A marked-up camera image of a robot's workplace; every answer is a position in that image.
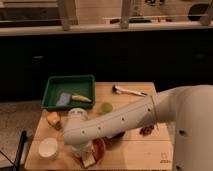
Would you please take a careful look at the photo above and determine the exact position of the white cup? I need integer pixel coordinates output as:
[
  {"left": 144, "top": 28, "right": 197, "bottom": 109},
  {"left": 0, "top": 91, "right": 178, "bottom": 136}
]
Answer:
[{"left": 38, "top": 138, "right": 59, "bottom": 159}]

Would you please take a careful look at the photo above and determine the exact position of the green plastic tray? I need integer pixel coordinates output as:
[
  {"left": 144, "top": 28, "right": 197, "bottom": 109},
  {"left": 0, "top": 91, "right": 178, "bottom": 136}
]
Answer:
[{"left": 41, "top": 75, "right": 95, "bottom": 111}]

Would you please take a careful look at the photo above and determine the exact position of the green round lid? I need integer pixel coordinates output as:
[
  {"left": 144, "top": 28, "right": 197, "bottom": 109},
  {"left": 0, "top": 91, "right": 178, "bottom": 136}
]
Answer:
[{"left": 100, "top": 102, "right": 113, "bottom": 114}]

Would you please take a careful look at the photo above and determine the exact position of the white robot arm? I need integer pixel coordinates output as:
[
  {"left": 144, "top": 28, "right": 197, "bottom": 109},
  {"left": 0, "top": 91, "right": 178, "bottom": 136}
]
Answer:
[{"left": 63, "top": 85, "right": 213, "bottom": 171}]

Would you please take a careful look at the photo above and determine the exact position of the white eraser block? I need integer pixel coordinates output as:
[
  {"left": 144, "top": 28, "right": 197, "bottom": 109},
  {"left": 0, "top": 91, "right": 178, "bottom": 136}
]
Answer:
[{"left": 82, "top": 154, "right": 96, "bottom": 168}]

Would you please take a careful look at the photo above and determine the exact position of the black chair frame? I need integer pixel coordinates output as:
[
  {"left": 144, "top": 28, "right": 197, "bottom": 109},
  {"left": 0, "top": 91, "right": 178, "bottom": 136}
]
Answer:
[{"left": 12, "top": 130, "right": 27, "bottom": 171}]

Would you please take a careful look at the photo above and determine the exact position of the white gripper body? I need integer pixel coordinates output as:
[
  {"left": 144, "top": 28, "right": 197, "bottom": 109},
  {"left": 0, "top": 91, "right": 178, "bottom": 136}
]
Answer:
[{"left": 71, "top": 141, "right": 93, "bottom": 157}]

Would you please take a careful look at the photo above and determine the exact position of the orange yellow toy food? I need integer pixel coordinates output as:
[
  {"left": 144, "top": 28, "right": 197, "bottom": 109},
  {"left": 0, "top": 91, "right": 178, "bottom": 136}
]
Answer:
[{"left": 46, "top": 112, "right": 62, "bottom": 130}]

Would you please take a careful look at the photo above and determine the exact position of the brown toy piece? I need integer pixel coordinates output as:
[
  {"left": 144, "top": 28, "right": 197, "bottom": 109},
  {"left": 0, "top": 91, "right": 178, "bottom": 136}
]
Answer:
[{"left": 139, "top": 125, "right": 154, "bottom": 136}]

